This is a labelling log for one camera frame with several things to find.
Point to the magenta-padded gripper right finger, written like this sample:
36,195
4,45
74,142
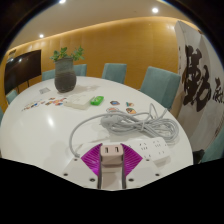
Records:
131,160

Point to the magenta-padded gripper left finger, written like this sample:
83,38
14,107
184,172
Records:
90,160

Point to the small pink charger block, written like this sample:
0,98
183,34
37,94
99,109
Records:
111,156

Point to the white power strip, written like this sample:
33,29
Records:
151,150

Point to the small round colourful badge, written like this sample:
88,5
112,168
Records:
114,103
112,109
130,104
131,110

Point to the flat white box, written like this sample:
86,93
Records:
79,101

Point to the small green object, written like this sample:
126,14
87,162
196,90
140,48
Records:
97,100

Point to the scattered small colourful stickers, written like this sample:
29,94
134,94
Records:
56,101

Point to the colourful sticker sheet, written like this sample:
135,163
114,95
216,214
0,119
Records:
31,106

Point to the teal chairs group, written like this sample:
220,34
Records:
160,85

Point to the small grey card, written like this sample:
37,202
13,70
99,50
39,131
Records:
44,90

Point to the potted plant in grey vase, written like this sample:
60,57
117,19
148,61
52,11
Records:
65,78

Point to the white calligraphy folding screen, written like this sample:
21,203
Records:
200,83

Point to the black wall television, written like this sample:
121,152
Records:
21,70

